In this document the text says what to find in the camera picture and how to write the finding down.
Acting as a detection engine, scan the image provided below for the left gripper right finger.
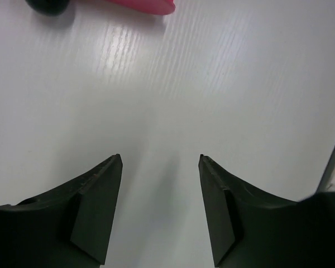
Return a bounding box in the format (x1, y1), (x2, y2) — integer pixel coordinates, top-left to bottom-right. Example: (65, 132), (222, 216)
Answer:
(199, 155), (335, 267)

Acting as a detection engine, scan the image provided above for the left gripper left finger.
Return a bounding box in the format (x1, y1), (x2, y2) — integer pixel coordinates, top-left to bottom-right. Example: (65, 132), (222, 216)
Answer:
(0, 154), (123, 267)

